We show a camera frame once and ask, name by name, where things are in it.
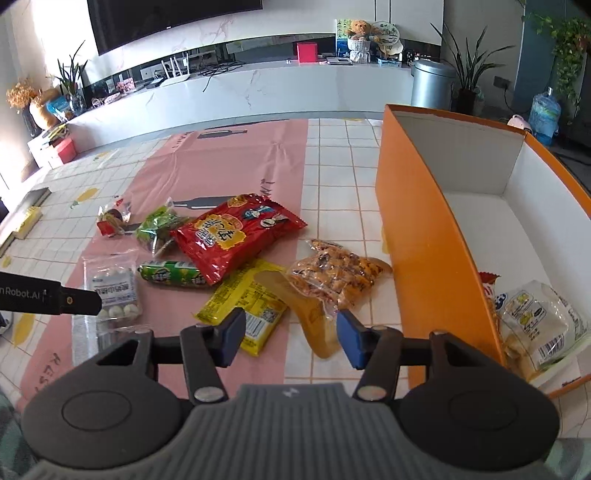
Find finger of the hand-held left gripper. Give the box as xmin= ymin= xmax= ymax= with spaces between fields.
xmin=60 ymin=287 xmax=103 ymax=317

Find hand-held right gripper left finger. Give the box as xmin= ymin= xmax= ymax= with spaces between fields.
xmin=95 ymin=308 xmax=246 ymax=406

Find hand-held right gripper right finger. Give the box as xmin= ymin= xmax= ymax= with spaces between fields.
xmin=336 ymin=310 xmax=504 ymax=401

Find clear packet of white balls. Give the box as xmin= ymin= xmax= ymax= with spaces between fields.
xmin=83 ymin=251 xmax=142 ymax=325

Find yellow snack packet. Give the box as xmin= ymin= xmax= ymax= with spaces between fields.
xmin=194 ymin=258 xmax=288 ymax=356

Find amber clear nut packet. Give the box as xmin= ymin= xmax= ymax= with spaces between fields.
xmin=254 ymin=239 xmax=393 ymax=361

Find small clear chestnut packet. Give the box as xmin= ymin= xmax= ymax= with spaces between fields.
xmin=96 ymin=196 xmax=135 ymax=239

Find green roll snack packet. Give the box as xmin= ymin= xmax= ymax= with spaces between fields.
xmin=139 ymin=260 xmax=206 ymax=289

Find red chip packet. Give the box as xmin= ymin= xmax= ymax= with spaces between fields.
xmin=170 ymin=194 xmax=308 ymax=286

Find green vegetable snack packet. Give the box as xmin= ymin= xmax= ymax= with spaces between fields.
xmin=135 ymin=198 xmax=190 ymax=257

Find orange cardboard box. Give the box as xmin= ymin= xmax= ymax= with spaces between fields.
xmin=375 ymin=104 xmax=591 ymax=400

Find red storage box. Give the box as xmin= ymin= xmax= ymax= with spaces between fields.
xmin=52 ymin=137 xmax=77 ymax=165

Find red and white packet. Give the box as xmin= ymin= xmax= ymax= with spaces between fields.
xmin=478 ymin=271 xmax=502 ymax=324

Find checked white tablecloth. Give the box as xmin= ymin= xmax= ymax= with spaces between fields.
xmin=0 ymin=117 xmax=591 ymax=462

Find pink table runner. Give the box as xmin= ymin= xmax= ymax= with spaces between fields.
xmin=16 ymin=119 xmax=309 ymax=412

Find white bun packet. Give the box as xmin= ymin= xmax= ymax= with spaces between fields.
xmin=496 ymin=279 xmax=587 ymax=371

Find orange dried flowers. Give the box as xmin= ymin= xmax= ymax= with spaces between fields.
xmin=6 ymin=78 xmax=39 ymax=112

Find green plant in glass vase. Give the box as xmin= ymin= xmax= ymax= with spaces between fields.
xmin=50 ymin=41 xmax=89 ymax=116

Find white router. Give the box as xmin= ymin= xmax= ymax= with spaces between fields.
xmin=159 ymin=52 xmax=193 ymax=86

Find long white console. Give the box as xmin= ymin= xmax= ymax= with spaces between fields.
xmin=28 ymin=58 xmax=414 ymax=163

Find silver trash can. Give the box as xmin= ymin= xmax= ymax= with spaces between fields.
xmin=410 ymin=58 xmax=457 ymax=113

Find potted long-leaf plant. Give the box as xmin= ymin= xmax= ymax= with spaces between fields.
xmin=431 ymin=22 xmax=516 ymax=116

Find black television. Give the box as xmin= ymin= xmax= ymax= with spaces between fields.
xmin=87 ymin=0 xmax=264 ymax=57

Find teddy bear bouquet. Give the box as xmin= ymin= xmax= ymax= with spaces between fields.
xmin=346 ymin=19 xmax=373 ymax=64

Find blue water bottle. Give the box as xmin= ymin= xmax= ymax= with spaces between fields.
xmin=527 ymin=87 xmax=563 ymax=147

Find round white hand fan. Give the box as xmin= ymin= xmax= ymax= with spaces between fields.
xmin=372 ymin=21 xmax=406 ymax=60

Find blue green poster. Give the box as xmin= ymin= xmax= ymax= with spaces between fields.
xmin=334 ymin=18 xmax=352 ymax=55

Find trailing green vine plant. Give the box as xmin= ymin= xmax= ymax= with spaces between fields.
xmin=519 ymin=0 xmax=591 ymax=126

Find black cables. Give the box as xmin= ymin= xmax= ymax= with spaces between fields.
xmin=198 ymin=59 xmax=246 ymax=93

